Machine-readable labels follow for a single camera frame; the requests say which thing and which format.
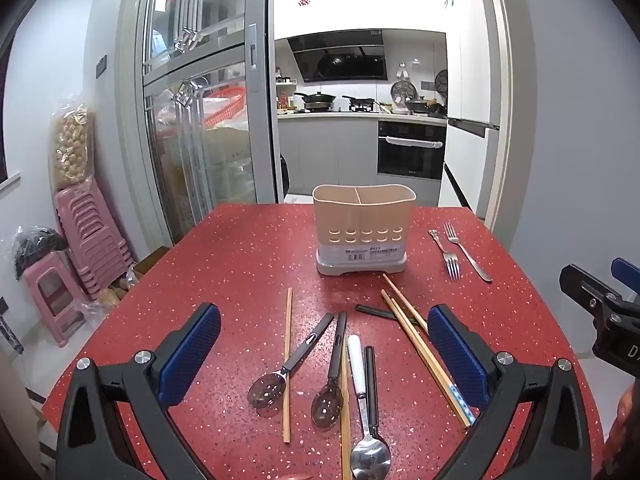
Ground grey kitchen cabinets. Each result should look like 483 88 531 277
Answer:
277 112 381 196

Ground pink plastic stool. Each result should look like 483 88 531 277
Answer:
24 251 86 348

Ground stack of pink stools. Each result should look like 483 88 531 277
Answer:
54 177 135 297

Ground beige board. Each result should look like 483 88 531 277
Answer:
0 352 56 480

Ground black chopstick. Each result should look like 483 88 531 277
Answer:
355 304 420 325

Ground black plastic bag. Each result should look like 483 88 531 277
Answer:
12 227 68 281

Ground red plastic basket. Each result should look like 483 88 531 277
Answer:
200 87 248 126

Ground beige cutlery holder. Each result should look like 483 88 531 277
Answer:
311 184 417 277

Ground glass sliding door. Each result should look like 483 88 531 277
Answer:
117 0 278 246

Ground white towel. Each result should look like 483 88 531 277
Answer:
385 136 445 150

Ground black tripod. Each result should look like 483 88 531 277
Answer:
0 297 25 356

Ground wooden chopstick blue patterned tip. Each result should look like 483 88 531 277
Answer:
381 290 473 428

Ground silver fork ornate handle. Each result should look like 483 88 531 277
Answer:
428 229 461 281

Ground black wok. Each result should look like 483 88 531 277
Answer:
294 91 336 111

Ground black range hood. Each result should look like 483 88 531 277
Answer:
287 31 388 83

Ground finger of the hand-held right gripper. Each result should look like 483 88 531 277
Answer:
610 257 640 307
559 264 627 322

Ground white refrigerator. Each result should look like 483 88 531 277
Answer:
437 0 501 211

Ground round metal steamer rack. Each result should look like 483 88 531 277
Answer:
391 80 418 106

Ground black-handled spoon slotted handle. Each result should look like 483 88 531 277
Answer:
246 312 335 418

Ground silver fork plain handle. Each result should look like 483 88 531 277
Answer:
444 223 494 283

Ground black built-in oven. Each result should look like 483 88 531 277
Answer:
377 120 447 181

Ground clear bag of nuts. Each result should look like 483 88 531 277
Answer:
50 102 96 191

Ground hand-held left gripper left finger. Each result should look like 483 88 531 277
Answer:
56 302 222 480

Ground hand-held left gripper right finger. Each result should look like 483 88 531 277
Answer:
427 304 593 480

